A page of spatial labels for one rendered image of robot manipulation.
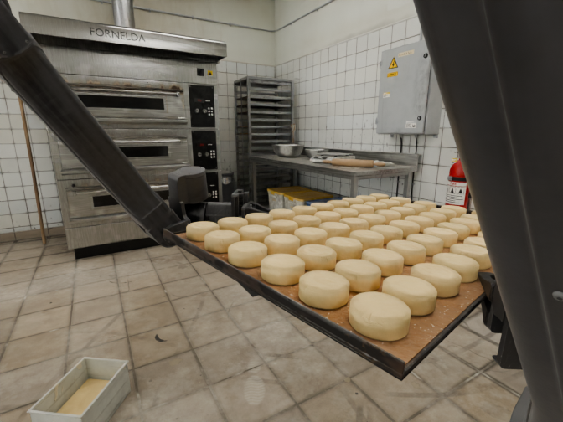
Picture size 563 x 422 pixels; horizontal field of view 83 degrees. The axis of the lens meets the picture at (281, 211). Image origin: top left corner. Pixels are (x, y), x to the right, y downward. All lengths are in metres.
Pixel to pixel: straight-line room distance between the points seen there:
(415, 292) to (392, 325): 0.06
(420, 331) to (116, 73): 3.27
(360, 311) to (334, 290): 0.04
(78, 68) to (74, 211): 1.23
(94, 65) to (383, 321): 3.27
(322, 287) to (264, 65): 4.76
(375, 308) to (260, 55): 4.81
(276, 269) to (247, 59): 4.62
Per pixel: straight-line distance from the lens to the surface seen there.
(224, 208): 0.64
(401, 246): 0.46
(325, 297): 0.31
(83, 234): 3.48
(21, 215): 4.51
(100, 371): 1.84
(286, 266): 0.35
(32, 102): 0.53
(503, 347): 0.39
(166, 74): 3.46
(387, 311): 0.29
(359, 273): 0.35
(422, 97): 2.81
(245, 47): 4.92
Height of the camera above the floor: 1.17
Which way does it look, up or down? 14 degrees down
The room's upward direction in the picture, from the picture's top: straight up
